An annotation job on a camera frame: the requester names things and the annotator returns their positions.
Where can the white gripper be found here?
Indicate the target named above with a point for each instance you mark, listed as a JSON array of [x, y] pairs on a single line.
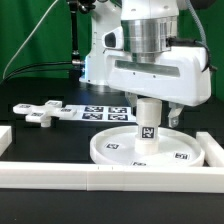
[[177, 76]]

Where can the white round table top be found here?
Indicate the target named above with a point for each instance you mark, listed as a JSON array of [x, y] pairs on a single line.
[[121, 146]]

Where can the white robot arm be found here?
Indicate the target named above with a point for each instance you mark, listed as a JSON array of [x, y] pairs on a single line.
[[136, 49]]

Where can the white marker sheet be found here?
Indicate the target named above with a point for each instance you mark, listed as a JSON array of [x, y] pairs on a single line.
[[102, 113]]

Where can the white right fence bar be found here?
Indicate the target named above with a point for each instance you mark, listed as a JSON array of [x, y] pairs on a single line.
[[214, 153]]

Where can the white fence bar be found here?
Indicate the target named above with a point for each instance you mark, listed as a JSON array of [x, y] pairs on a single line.
[[214, 153], [5, 138], [91, 177]]

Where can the white cross-shaped table base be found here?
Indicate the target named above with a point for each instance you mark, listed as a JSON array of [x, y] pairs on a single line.
[[43, 114]]

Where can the white front fence bar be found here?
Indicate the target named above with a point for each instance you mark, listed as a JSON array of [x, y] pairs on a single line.
[[91, 177]]

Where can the white left fence bar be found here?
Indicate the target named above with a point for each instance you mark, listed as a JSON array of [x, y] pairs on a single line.
[[5, 138]]

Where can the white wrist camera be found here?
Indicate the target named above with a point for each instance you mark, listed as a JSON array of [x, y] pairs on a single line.
[[114, 40]]

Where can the black camera stand pole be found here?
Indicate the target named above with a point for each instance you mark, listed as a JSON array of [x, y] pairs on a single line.
[[76, 72]]

